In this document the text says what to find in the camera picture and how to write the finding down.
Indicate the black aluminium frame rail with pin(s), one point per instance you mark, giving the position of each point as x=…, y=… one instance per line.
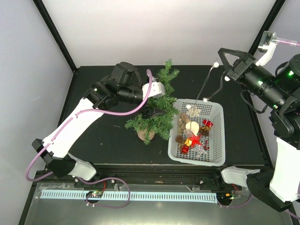
x=192, y=175

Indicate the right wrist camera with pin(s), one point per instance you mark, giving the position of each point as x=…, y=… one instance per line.
x=267, y=45

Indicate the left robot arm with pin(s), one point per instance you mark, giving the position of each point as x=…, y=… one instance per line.
x=121, y=93

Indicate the red star ornament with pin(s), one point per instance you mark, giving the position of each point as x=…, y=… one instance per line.
x=195, y=140

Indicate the left circuit board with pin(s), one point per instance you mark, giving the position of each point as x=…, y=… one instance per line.
x=94, y=194

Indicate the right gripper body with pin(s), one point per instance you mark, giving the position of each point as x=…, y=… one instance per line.
x=241, y=68

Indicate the red gift box ornament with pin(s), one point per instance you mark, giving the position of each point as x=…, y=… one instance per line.
x=184, y=149

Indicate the burlap bow ornament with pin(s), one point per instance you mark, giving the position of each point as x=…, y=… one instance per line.
x=183, y=117

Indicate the circuit board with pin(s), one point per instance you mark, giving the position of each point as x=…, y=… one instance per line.
x=94, y=194
x=223, y=196

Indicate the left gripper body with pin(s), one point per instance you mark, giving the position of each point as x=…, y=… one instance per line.
x=146, y=113

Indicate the black corner post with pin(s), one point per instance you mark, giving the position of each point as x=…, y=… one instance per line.
x=55, y=34
x=266, y=25

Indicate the red berry sprig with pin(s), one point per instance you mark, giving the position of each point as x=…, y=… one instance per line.
x=206, y=145

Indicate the silver star ornament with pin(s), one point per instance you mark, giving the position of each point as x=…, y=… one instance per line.
x=199, y=150

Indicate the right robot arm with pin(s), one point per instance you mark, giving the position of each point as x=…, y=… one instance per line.
x=278, y=187

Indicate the white perforated plastic basket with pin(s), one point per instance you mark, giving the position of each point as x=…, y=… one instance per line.
x=198, y=133

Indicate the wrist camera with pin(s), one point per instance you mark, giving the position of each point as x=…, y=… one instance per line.
x=267, y=45
x=157, y=90

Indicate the right circuit board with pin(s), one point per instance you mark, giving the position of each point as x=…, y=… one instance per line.
x=223, y=196

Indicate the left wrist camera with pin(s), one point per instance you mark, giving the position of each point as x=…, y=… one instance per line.
x=157, y=90

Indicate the white wooden snowflake ornament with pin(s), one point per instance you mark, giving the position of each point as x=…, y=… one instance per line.
x=193, y=112

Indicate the white slotted cable duct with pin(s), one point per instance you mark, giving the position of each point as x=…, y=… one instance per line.
x=132, y=196

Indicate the gold gift box ornament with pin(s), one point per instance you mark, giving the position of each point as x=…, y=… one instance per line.
x=188, y=142

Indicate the left black corner post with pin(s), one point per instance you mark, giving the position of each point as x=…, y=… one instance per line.
x=55, y=34

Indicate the cream wooden heart ornament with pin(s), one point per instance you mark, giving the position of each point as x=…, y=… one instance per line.
x=192, y=128

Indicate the brown pinecone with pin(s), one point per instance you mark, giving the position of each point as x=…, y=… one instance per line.
x=179, y=139

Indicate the pinecone with gold bow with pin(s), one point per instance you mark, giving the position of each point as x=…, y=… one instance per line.
x=205, y=130

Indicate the right black corner post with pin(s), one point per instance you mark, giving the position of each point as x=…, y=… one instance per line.
x=266, y=25

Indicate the small green christmas tree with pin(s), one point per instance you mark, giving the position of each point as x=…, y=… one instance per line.
x=162, y=121

